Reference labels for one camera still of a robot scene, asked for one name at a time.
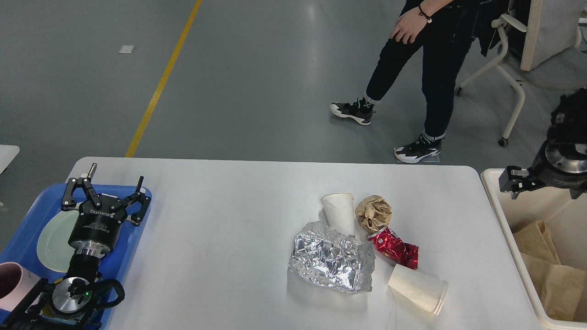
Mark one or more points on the green plate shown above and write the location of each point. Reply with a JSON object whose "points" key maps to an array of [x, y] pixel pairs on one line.
{"points": [[53, 249]]}

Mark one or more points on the upright white paper cup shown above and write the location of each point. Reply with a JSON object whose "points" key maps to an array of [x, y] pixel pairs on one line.
{"points": [[339, 210]]}

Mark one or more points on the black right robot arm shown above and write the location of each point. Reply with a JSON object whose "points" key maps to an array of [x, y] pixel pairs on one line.
{"points": [[569, 120]]}

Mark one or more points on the pink mug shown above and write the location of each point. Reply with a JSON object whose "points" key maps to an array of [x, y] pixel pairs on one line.
{"points": [[15, 283]]}

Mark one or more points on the crushed red can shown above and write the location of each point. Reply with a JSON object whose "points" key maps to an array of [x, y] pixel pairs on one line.
{"points": [[393, 247]]}

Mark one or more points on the person in black sneakers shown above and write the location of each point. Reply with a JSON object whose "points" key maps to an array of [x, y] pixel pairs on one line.
{"points": [[444, 30]]}

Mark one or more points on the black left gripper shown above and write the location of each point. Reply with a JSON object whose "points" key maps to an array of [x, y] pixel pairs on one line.
{"points": [[98, 227]]}

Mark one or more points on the crumpled brown paper ball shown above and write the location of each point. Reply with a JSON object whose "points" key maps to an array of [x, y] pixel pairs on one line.
{"points": [[374, 214]]}

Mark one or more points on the white side table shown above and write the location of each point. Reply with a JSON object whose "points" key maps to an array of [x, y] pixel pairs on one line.
{"points": [[7, 154]]}

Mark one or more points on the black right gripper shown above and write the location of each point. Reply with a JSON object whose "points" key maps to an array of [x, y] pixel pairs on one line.
{"points": [[560, 165]]}

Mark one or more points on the white office chair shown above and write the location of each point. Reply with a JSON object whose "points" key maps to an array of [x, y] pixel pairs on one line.
{"points": [[539, 46]]}

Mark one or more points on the brown paper bag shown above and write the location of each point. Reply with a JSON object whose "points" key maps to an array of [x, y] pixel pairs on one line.
{"points": [[536, 240], [558, 287]]}

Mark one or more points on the lying white paper cup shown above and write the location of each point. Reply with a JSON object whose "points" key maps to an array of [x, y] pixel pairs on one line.
{"points": [[425, 291]]}

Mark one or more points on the crumpled aluminium foil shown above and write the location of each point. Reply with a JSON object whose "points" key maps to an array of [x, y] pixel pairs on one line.
{"points": [[323, 256]]}

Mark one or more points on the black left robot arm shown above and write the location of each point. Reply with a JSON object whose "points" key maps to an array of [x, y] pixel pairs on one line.
{"points": [[84, 290]]}

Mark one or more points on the beige plastic bin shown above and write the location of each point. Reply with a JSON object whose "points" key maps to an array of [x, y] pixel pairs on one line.
{"points": [[567, 220]]}

